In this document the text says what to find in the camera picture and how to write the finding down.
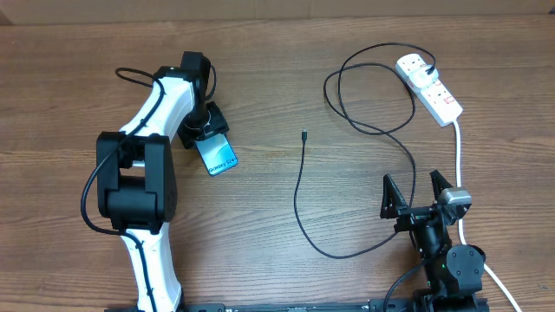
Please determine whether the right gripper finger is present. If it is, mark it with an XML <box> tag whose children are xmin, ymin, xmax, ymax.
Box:
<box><xmin>380</xmin><ymin>174</ymin><xmax>408</xmax><ymax>218</ymax></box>
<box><xmin>430</xmin><ymin>170</ymin><xmax>453</xmax><ymax>201</ymax></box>

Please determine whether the Galaxy smartphone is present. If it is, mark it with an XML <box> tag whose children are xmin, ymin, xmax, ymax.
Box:
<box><xmin>195</xmin><ymin>134</ymin><xmax>238</xmax><ymax>176</ymax></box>

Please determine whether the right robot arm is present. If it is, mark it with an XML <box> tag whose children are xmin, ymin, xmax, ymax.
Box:
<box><xmin>370</xmin><ymin>171</ymin><xmax>489</xmax><ymax>312</ymax></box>

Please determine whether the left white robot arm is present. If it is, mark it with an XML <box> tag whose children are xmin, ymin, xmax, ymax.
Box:
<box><xmin>80</xmin><ymin>51</ymin><xmax>238</xmax><ymax>311</ymax></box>

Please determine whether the white charger plug adapter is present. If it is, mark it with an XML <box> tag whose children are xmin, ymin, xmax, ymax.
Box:
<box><xmin>408</xmin><ymin>66</ymin><xmax>439</xmax><ymax>89</ymax></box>

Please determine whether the white power strip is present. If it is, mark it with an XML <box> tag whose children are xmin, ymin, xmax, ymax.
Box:
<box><xmin>395</xmin><ymin>54</ymin><xmax>463</xmax><ymax>127</ymax></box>

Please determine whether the white power strip cord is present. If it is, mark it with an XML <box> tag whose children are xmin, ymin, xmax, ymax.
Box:
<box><xmin>452</xmin><ymin>120</ymin><xmax>523</xmax><ymax>312</ymax></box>

